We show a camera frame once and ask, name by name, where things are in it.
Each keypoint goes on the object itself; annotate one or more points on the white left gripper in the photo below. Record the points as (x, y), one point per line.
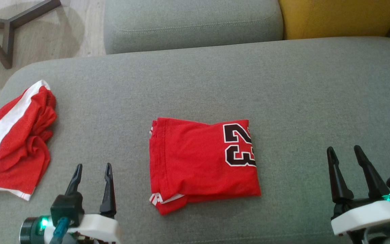
(96, 227)

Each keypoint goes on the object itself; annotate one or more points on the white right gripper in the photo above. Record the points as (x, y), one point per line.
(361, 215)

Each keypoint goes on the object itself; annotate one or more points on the red shorts with white stripe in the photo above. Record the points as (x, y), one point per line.
(19, 152)

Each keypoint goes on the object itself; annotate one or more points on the red jersey with number 23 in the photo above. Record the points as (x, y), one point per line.
(195, 159)

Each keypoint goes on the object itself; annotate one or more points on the grey sofa seat cushion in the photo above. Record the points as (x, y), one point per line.
(215, 78)

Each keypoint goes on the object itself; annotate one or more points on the yellow cushion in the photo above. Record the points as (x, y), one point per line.
(340, 17)

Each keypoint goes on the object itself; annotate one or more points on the grey sofa back cushion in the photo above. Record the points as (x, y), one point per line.
(191, 23)

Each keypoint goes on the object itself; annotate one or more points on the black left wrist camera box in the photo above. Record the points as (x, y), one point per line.
(66, 208)

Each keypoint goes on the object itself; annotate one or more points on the dark wooden table frame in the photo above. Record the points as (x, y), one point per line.
(7, 40)

